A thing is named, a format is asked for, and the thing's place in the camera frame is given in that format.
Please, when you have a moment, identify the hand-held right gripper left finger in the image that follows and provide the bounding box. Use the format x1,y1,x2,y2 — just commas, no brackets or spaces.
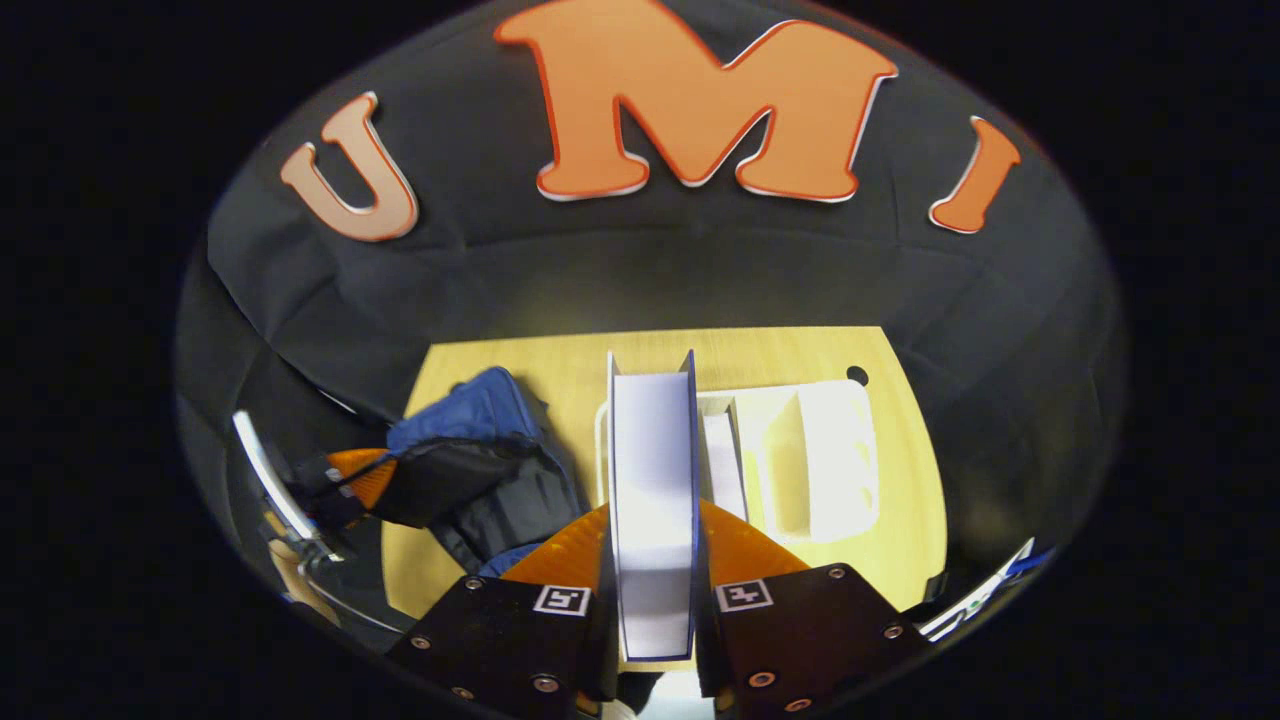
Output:
385,503,616,716

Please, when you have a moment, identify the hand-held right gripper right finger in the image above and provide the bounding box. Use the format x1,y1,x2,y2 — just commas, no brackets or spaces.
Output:
695,500,936,716

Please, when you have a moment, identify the blue schoolbag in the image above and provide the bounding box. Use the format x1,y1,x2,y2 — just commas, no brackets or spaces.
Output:
385,366,591,579

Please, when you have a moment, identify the white bookshelf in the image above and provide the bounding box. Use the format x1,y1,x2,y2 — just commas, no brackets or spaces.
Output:
595,378,881,544

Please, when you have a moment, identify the navy blue book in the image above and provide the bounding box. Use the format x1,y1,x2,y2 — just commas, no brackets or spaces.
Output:
606,349,701,664

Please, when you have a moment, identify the silver curved bar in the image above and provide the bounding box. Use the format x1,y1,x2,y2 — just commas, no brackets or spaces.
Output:
232,410,336,563

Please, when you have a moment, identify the white and blue strip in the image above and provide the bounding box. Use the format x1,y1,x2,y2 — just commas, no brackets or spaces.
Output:
918,538,1056,643

